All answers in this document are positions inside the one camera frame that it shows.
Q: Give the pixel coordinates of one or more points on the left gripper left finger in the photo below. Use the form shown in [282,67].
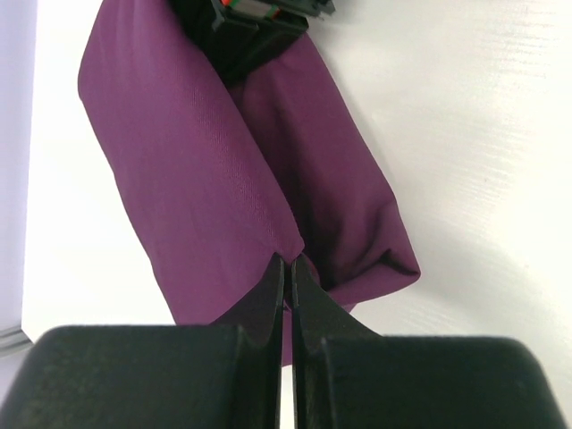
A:
[226,374]

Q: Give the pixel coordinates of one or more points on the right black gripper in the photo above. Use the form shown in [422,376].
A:
[239,36]

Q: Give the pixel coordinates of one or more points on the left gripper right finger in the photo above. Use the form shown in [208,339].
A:
[347,376]

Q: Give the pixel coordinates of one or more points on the purple surgical drape cloth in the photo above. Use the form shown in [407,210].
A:
[216,180]

